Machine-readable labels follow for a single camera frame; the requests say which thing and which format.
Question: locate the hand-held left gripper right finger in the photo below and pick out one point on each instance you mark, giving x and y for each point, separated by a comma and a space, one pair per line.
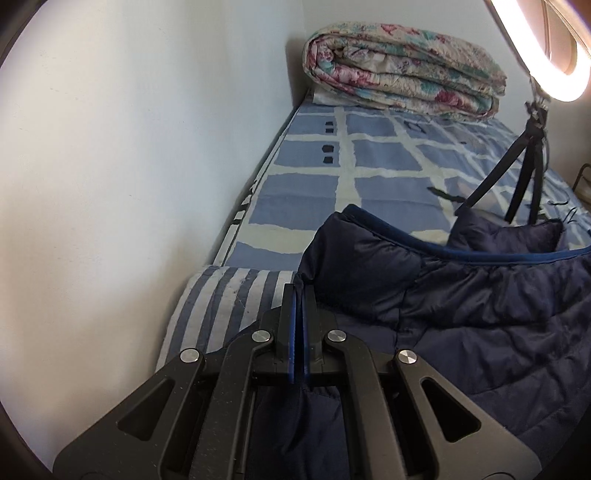
305, 332

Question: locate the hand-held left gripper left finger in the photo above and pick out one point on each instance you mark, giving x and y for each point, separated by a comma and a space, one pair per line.
291, 332

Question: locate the navy puffer jacket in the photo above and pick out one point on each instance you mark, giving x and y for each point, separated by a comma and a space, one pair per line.
461, 314

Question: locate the blue striped pillow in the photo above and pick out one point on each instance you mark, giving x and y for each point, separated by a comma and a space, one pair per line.
217, 304

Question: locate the blue checked bed sheet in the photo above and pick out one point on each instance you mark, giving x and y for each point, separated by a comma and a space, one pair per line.
383, 161

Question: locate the black tripod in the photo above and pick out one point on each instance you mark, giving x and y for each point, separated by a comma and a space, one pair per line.
489, 180

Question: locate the folded floral quilt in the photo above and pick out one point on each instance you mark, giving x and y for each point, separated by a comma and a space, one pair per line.
406, 69

